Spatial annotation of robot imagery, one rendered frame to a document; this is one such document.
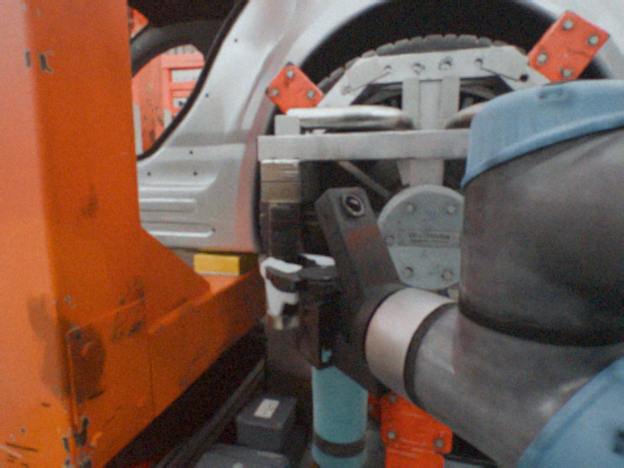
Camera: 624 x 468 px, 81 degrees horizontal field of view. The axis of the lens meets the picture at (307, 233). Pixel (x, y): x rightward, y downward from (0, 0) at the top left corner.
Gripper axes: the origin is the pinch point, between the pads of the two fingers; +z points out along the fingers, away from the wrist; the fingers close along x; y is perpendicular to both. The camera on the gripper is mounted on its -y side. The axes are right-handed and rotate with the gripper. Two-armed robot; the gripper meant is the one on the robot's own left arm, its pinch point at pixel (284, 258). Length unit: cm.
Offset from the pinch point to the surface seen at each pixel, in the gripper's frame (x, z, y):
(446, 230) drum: 17.7, -9.2, -3.4
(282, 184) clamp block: -0.8, -1.3, -9.1
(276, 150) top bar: 0.0, 2.1, -13.2
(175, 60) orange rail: 121, 700, -228
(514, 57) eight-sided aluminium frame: 34.4, -5.8, -27.3
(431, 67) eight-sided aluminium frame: 26.6, 2.4, -26.7
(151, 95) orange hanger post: 31, 343, -89
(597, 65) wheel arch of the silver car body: 65, -3, -31
